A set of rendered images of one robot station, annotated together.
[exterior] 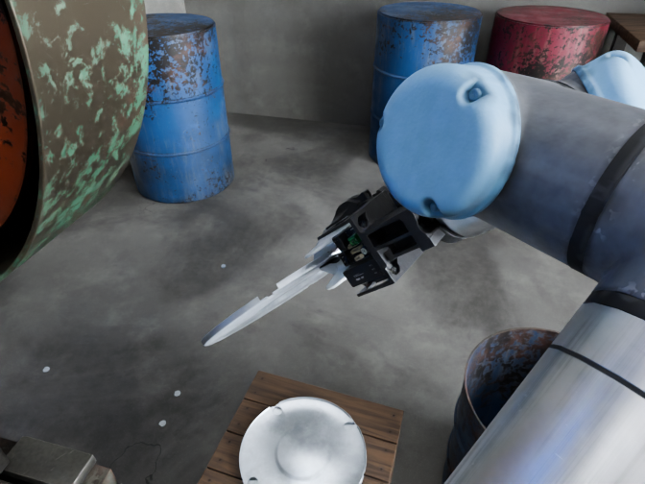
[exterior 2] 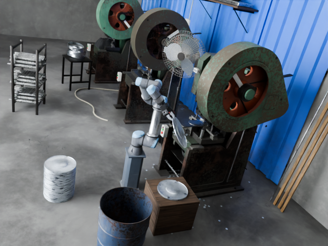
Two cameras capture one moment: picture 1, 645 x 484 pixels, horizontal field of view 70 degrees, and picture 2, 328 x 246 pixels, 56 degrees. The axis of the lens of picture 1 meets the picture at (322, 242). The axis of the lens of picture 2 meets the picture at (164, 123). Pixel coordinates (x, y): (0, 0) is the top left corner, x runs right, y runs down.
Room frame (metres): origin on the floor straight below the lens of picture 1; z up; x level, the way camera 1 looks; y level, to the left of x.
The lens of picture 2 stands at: (2.08, -1.75, 2.12)
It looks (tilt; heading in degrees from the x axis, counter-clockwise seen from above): 25 degrees down; 135
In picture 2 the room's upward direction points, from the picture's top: 12 degrees clockwise
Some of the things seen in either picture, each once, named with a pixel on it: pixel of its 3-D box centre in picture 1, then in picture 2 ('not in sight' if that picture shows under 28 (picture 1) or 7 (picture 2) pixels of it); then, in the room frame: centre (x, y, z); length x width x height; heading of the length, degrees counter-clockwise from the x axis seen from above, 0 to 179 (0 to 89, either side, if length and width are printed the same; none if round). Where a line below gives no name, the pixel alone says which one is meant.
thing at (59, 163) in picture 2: not in sight; (60, 164); (-0.23, -0.70, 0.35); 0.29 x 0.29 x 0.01
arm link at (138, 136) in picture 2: not in sight; (138, 137); (0.00, 0.01, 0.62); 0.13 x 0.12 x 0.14; 38
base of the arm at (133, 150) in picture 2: not in sight; (136, 147); (0.00, 0.00, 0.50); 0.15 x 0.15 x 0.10
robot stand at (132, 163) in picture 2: not in sight; (132, 169); (0.00, 0.00, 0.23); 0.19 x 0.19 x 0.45; 67
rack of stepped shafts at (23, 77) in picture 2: not in sight; (28, 77); (-2.22, -0.32, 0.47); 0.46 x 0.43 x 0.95; 55
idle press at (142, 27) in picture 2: not in sight; (167, 66); (-1.36, 1.50, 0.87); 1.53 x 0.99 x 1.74; 73
